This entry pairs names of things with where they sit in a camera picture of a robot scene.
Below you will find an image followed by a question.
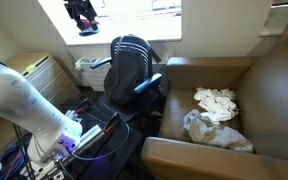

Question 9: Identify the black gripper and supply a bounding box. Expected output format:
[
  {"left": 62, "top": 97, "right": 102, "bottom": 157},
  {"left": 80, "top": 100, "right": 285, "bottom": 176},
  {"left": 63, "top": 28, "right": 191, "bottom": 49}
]
[{"left": 63, "top": 0, "right": 99, "bottom": 31}]

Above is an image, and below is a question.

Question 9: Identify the black cloth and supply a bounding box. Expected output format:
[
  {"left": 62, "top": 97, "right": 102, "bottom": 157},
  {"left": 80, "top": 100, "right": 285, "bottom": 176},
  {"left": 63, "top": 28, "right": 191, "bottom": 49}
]
[{"left": 103, "top": 49, "right": 145, "bottom": 106}]

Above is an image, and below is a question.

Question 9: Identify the black slatted office chair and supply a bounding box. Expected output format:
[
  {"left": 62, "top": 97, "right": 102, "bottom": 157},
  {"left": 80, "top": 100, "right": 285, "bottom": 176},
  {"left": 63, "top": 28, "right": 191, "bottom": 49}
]
[{"left": 89, "top": 34, "right": 165, "bottom": 123}]

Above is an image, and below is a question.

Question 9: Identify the brown leather sofa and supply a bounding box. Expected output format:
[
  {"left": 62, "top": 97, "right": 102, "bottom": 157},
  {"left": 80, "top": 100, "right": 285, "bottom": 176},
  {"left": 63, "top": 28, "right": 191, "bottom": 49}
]
[{"left": 140, "top": 39, "right": 288, "bottom": 180}]

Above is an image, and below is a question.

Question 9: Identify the red and blue cap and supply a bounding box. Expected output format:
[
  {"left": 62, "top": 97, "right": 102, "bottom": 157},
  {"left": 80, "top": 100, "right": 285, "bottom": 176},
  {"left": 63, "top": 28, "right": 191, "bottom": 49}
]
[{"left": 78, "top": 19, "right": 101, "bottom": 37}]

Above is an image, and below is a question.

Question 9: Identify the beige drawer cabinet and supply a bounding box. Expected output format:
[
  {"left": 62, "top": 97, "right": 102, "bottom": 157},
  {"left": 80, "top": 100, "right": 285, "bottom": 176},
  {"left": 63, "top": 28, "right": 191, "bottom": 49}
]
[{"left": 5, "top": 53, "right": 82, "bottom": 106}]

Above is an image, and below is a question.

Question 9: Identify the red black table clamp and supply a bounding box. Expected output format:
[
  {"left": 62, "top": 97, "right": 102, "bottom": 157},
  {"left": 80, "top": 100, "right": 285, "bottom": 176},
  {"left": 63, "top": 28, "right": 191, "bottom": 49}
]
[
  {"left": 103, "top": 111, "right": 122, "bottom": 135},
  {"left": 73, "top": 97, "right": 96, "bottom": 116}
]

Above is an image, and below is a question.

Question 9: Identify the black robot table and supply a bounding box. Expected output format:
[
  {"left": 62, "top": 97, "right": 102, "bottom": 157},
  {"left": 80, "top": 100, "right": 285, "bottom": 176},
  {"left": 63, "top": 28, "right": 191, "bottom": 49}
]
[{"left": 58, "top": 96, "right": 144, "bottom": 180}]

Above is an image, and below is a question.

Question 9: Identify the white crumpled towel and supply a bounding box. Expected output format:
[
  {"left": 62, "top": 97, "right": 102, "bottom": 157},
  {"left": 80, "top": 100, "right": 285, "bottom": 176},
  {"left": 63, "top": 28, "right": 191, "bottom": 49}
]
[{"left": 193, "top": 87, "right": 240, "bottom": 123}]

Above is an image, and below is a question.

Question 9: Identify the grey crumpled cloth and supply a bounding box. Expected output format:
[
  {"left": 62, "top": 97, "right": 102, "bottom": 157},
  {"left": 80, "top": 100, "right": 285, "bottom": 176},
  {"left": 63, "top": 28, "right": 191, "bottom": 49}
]
[{"left": 180, "top": 109, "right": 255, "bottom": 154}]

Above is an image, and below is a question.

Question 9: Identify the white textured window blind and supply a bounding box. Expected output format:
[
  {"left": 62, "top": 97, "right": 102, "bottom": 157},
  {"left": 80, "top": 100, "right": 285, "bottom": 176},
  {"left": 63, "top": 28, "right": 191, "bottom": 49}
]
[{"left": 259, "top": 2, "right": 288, "bottom": 37}]

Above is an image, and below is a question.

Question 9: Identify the white wall heater unit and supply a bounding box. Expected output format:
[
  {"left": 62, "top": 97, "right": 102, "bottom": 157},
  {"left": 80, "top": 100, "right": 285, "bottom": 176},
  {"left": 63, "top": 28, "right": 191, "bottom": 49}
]
[{"left": 74, "top": 56, "right": 112, "bottom": 93}]

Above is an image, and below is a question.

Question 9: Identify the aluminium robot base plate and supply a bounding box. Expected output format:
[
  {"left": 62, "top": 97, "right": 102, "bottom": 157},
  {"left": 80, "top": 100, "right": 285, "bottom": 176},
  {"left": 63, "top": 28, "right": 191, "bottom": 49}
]
[{"left": 30, "top": 109, "right": 107, "bottom": 180}]

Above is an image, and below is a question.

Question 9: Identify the thin black looped cable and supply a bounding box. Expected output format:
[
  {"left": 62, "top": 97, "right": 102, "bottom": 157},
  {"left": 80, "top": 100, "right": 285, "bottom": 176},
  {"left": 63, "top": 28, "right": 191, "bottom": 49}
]
[{"left": 69, "top": 120, "right": 132, "bottom": 162}]

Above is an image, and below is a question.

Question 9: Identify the blue and red cable bundle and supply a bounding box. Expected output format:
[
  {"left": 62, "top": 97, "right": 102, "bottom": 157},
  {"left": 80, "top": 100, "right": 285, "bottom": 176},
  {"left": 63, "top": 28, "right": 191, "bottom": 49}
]
[{"left": 0, "top": 139, "right": 30, "bottom": 180}]

